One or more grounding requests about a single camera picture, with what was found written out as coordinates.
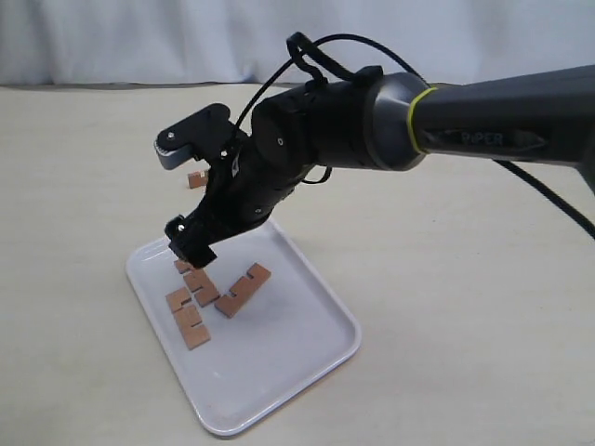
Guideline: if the wooden notched piece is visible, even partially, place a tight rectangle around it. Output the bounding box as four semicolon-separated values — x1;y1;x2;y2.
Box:
174;260;220;308
215;263;271;319
165;288;211;350

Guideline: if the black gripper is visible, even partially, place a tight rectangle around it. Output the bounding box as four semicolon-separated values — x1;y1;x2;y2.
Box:
165;66;382;269

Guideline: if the wooden block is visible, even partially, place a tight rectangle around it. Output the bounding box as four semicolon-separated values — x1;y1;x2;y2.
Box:
187;171;208;190

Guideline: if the white plastic tray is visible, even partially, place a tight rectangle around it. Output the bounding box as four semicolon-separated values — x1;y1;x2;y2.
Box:
126;221;362;437

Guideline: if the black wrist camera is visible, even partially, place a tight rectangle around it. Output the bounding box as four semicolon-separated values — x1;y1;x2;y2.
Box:
153;103;235;171

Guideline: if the white backdrop curtain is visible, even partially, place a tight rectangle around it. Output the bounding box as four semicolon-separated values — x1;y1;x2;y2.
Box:
1;1;594;85

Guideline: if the black cable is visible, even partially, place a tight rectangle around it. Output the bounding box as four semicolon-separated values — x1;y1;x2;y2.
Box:
231;32;595;239

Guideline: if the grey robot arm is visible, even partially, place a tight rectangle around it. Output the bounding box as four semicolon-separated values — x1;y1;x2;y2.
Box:
154;66;594;268

